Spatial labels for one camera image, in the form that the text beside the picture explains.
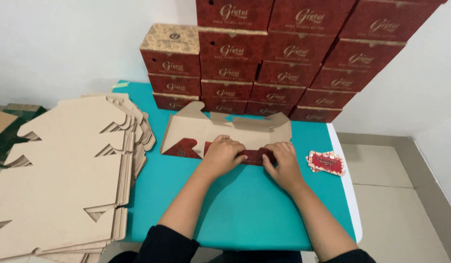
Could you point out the pile of red patterned cards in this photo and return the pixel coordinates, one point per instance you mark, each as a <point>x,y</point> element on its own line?
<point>325,163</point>

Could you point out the stack of flat cardboard sheets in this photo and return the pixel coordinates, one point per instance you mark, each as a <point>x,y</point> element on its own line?
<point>64,164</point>

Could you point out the stack of assembled red boxes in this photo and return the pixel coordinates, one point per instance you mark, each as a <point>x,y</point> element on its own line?
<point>294,51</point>

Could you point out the black long-sleeved shirt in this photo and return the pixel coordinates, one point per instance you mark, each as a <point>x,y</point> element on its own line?
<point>167,245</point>

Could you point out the red cardboard box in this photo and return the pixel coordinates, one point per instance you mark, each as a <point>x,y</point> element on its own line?
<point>194,128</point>

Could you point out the teal table cover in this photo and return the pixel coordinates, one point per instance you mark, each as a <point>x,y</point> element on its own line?
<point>247,215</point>

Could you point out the person's left fingers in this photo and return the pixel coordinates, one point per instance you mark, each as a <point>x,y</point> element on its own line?
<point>232,144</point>

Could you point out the person's left hand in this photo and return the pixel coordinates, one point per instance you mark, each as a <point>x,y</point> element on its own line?
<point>220,157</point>

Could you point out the light green tape piece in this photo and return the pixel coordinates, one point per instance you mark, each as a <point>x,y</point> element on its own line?
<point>120,85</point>

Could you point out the heap of dark green boxes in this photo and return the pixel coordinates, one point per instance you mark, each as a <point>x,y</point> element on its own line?
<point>8,144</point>

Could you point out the person's right hand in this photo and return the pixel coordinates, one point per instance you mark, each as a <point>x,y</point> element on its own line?
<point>285,168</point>

